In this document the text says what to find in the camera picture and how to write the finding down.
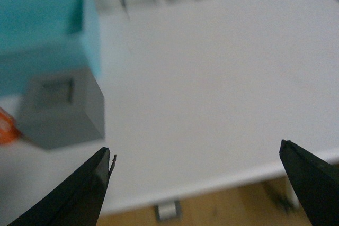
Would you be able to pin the orange cylinder part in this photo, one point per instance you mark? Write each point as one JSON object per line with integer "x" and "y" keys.
{"x": 9, "y": 131}

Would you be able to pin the gray floor socket plate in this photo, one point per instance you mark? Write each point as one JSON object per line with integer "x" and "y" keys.
{"x": 168, "y": 211}

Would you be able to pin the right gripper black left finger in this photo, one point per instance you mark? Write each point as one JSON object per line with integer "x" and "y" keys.
{"x": 78, "y": 199}

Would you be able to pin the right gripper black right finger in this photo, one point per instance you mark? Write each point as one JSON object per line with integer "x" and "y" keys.
{"x": 314, "y": 181}

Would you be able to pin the blue plastic box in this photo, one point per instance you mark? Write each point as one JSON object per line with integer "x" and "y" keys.
{"x": 46, "y": 36}

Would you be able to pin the gray block with square hole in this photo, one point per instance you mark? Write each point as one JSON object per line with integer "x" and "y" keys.
{"x": 62, "y": 109}

